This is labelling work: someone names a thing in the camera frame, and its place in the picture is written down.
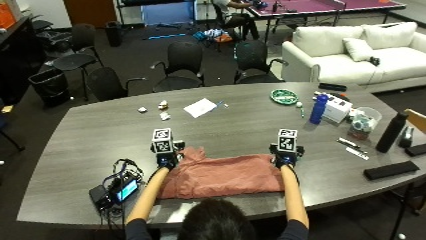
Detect black cylindrical bin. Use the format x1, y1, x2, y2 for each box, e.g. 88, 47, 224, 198
104, 20, 126, 48

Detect orange box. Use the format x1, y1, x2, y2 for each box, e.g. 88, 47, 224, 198
0, 2, 19, 30

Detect brown door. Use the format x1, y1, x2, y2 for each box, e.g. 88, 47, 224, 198
63, 0, 120, 30

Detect black power box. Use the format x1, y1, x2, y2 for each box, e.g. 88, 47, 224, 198
88, 184, 115, 212

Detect right glove marker cube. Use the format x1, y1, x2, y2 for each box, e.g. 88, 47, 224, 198
277, 128, 300, 154

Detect black and blue cables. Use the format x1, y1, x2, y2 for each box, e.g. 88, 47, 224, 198
102, 158, 147, 189

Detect person's left hand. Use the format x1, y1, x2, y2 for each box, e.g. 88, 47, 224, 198
150, 140, 187, 170

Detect black rectangular block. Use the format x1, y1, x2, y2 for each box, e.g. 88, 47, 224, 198
404, 143, 426, 158

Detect black office chair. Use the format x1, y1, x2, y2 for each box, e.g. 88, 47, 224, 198
150, 41, 207, 94
30, 14, 74, 52
51, 22, 106, 101
234, 39, 291, 85
84, 66, 151, 103

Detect black device with blue screen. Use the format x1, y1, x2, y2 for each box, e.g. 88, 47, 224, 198
108, 173, 142, 205

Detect black trash bin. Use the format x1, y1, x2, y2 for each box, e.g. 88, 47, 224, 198
27, 67, 74, 109

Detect the person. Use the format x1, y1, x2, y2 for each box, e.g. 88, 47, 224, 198
124, 197, 311, 240

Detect white sofa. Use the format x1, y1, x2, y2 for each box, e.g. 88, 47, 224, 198
281, 21, 426, 94

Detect white paper sheet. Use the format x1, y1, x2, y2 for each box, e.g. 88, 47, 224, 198
183, 97, 220, 119

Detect left glove marker cube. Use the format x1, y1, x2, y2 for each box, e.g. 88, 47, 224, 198
151, 127, 176, 155

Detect large white cushion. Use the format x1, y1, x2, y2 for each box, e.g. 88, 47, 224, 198
361, 21, 420, 51

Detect green patterned plate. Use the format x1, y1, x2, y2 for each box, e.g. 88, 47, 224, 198
269, 88, 300, 106

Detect flat black case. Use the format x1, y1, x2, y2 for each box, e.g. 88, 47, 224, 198
317, 82, 349, 93

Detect purple table-tennis table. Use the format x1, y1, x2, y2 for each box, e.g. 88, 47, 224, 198
246, 0, 408, 45

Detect person's right hand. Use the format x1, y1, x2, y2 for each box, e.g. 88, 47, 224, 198
268, 143, 307, 169

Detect white cardboard box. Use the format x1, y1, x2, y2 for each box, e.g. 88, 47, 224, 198
321, 96, 355, 125

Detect salmon pink cloth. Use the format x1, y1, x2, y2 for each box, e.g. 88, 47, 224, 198
156, 146, 287, 201

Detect white ruler strip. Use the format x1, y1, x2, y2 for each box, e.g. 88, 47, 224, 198
344, 146, 372, 161

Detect blue water bottle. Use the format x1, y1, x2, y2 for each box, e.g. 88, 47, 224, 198
308, 93, 331, 126

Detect black cabinet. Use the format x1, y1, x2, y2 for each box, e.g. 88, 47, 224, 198
0, 14, 47, 106

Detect pile of colourful bags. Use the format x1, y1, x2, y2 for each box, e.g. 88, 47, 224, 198
192, 27, 235, 45

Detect small white cushion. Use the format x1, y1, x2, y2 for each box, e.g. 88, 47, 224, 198
341, 37, 376, 63

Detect long black pouch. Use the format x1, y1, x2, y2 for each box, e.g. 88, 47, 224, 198
363, 160, 421, 181

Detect glove marker cube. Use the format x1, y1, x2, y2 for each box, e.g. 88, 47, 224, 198
277, 128, 300, 154
151, 127, 176, 155

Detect blue board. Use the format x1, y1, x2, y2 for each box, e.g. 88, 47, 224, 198
140, 0, 200, 27

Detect black and red marker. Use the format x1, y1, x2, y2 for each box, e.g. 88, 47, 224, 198
313, 91, 352, 102

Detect clear plastic container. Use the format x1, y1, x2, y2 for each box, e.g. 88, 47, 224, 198
347, 106, 384, 140

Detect black and white pen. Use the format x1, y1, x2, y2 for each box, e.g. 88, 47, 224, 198
335, 136, 363, 150

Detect black water bottle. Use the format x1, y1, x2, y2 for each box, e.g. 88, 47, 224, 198
375, 111, 411, 154

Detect wooden chair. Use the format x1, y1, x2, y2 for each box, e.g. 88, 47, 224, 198
404, 108, 426, 135

